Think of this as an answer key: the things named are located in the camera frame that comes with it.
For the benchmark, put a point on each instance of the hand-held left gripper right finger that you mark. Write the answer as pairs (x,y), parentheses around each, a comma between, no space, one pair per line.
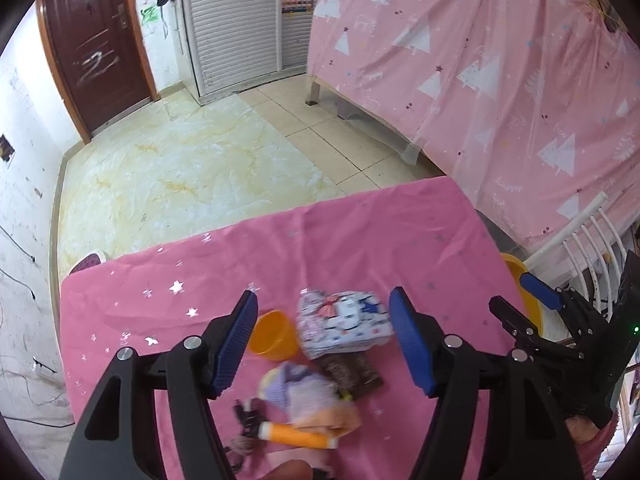
(412,345)

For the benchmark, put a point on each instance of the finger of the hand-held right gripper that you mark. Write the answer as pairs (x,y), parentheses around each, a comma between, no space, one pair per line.
(515,322)
(540,290)

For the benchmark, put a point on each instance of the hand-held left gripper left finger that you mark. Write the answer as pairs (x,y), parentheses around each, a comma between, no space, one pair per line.
(235,345)

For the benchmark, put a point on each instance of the yellow plastic basin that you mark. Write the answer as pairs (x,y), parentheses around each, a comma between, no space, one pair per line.
(525,290)

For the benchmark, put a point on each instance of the white patterned snack packet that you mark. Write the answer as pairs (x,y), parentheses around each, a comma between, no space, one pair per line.
(340,325)

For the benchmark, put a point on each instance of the orange thread spool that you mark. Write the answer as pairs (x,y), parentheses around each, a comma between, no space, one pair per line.
(295,435)

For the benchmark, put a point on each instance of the person's right hand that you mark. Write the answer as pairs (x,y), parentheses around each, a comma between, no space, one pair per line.
(585,430)

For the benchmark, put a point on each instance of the golden yellow cup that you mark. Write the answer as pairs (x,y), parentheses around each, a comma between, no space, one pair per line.
(270,337)

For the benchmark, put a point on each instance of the brown snack wrapper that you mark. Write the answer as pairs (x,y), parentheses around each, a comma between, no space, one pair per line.
(350,372)

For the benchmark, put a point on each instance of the small black object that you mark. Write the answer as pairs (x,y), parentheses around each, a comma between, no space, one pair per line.
(247,415)

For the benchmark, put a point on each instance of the purple sock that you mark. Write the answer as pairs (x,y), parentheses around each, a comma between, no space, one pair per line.
(300,390)

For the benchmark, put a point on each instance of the white metal chair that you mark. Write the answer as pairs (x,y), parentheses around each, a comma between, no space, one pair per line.
(585,225)

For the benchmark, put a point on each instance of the peach sock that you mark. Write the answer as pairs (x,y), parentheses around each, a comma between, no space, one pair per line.
(342,417)

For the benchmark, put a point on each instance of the pink star tablecloth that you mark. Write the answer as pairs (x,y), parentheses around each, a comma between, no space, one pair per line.
(350,240)

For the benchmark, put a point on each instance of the purple massage mat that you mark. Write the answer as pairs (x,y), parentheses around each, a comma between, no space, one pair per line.
(90,262)

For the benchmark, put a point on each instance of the pink tree print curtain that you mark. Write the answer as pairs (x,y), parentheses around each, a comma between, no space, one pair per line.
(475,85)

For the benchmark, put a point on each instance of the white slatted wardrobe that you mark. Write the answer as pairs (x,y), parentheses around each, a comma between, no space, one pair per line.
(235,25)

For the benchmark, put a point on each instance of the dark brown door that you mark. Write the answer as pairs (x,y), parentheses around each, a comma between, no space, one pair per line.
(95,35)

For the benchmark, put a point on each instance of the wooden bed frame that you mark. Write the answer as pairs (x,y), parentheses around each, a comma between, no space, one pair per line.
(314,91)

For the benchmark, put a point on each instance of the brown wall socket box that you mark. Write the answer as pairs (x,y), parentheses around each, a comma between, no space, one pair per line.
(6,147)

